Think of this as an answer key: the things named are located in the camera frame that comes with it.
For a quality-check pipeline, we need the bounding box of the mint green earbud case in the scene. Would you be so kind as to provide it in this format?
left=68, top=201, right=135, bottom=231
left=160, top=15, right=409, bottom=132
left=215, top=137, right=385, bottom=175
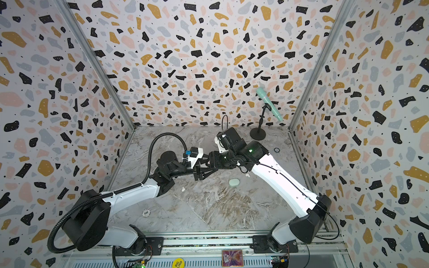
left=229, top=178, right=240, bottom=187

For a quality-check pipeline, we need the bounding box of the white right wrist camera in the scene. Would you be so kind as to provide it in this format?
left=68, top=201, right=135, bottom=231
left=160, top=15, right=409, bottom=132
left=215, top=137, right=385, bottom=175
left=214, top=132, right=227, bottom=153

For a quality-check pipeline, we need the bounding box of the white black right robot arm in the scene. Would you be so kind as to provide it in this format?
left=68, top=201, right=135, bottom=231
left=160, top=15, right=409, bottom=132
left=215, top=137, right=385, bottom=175
left=209, top=127, right=332, bottom=246

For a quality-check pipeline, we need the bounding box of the aluminium corner post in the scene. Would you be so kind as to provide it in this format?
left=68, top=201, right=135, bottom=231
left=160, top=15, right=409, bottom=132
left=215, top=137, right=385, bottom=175
left=54, top=1, right=136, bottom=131
left=288, top=0, right=355, bottom=131

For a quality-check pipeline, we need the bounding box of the black microphone stand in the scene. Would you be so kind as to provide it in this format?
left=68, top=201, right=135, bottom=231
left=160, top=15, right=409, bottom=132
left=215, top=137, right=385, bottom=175
left=250, top=103, right=271, bottom=141

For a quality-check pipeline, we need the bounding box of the mint green toy microphone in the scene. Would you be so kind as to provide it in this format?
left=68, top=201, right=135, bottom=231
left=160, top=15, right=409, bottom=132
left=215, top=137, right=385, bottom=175
left=256, top=87, right=283, bottom=122

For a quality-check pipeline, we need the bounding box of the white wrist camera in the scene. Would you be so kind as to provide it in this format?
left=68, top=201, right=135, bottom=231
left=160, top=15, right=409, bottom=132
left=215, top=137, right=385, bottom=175
left=183, top=147, right=204, bottom=169
left=214, top=132, right=227, bottom=153

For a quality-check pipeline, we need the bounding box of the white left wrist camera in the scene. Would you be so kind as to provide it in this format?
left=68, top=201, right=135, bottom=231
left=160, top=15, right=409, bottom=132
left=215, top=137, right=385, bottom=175
left=183, top=147, right=204, bottom=169

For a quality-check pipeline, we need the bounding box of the pink square sticker card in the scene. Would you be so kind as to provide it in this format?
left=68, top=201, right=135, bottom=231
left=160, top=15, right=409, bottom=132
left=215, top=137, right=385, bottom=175
left=221, top=250, right=244, bottom=268

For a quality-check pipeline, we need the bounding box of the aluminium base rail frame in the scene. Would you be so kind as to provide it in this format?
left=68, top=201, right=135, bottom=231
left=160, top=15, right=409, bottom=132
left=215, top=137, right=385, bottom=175
left=61, top=230, right=351, bottom=268

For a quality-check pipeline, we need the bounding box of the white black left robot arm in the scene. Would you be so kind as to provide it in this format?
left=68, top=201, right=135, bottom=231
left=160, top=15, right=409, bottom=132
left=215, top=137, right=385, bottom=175
left=59, top=147, right=226, bottom=255

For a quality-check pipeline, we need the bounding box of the right aluminium corner post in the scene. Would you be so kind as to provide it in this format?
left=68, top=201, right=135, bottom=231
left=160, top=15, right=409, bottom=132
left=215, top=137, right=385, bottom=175
left=288, top=0, right=355, bottom=131

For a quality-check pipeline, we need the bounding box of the yellow round sticker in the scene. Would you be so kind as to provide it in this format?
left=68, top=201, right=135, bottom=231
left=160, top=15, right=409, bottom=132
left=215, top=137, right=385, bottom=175
left=172, top=258, right=185, bottom=268

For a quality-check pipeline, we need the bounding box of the black corrugated cable conduit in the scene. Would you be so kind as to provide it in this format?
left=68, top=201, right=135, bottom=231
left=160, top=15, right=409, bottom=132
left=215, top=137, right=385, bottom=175
left=46, top=132, right=188, bottom=254

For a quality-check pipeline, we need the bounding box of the left aluminium corner post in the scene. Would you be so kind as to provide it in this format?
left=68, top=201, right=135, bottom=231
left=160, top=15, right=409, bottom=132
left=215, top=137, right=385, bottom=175
left=54, top=1, right=136, bottom=131

